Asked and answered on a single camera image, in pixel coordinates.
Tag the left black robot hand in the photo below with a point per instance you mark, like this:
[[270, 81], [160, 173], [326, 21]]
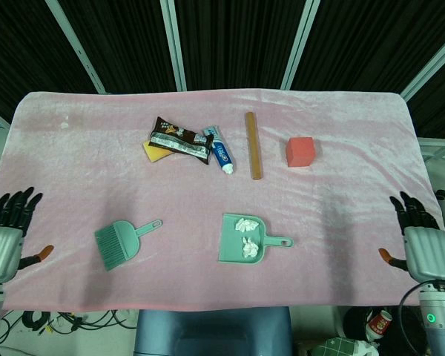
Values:
[[2, 248]]

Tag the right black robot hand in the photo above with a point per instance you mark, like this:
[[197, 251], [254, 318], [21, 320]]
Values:
[[428, 252]]

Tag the green hand brush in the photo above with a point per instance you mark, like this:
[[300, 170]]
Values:
[[120, 241]]

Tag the white paper ball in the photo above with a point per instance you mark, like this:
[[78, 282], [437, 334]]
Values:
[[250, 247], [246, 224]]

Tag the green plastic dustpan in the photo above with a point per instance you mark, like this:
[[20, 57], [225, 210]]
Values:
[[231, 248]]

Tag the red paper cup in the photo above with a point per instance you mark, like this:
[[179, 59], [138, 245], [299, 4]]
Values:
[[379, 324]]

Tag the pink velvet tablecloth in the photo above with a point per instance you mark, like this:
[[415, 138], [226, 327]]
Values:
[[96, 185]]

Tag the green gridded mat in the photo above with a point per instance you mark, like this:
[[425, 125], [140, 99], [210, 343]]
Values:
[[333, 346]]

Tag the red foam cube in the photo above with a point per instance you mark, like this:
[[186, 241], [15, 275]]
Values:
[[300, 152]]

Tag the yellow green sponge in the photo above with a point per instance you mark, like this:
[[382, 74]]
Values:
[[155, 154]]

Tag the wooden rolling pin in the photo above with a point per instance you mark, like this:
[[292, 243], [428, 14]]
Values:
[[253, 148]]

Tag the brown snack wrapper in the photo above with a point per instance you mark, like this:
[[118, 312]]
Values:
[[178, 142]]

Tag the blue-grey robot torso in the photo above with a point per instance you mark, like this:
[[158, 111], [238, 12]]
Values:
[[211, 330]]

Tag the blue white toothpaste tube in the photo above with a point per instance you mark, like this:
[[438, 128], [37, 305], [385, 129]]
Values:
[[220, 154]]

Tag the white metal frame post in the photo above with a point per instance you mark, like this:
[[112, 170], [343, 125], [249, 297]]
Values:
[[174, 44], [430, 63], [78, 52], [300, 44]]

